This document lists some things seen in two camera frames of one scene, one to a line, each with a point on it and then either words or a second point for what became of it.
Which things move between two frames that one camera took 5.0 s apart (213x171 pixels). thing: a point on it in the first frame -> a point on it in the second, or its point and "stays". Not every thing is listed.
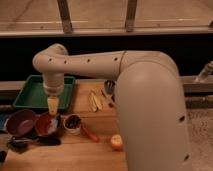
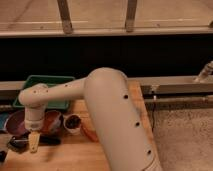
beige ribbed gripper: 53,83 -> 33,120
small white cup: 72,123 stays
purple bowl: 21,123 stays
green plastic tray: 33,94 stays
